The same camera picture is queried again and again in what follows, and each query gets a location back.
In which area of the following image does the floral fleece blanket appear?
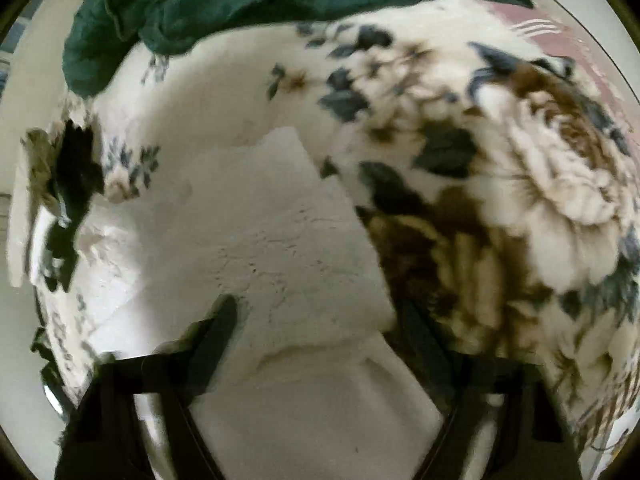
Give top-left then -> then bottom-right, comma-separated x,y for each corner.
8,0 -> 639,458

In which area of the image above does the white knitted sock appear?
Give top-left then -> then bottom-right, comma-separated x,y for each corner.
77,128 -> 395,388

